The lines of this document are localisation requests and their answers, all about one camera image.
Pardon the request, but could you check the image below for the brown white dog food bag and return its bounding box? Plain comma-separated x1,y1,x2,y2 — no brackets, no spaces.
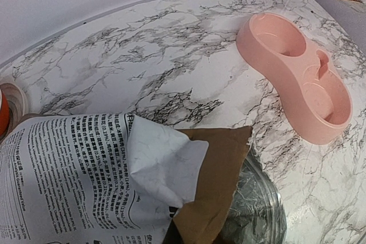
1,114,287,243

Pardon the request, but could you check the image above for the pink double pet bowl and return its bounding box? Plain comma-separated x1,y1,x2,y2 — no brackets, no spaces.
236,13,352,145

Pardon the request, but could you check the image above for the beige ceramic plate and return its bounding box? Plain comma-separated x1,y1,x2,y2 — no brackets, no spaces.
1,82,29,131

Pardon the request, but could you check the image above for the red patterned ceramic bowl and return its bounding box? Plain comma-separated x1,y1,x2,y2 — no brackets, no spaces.
0,90,10,136

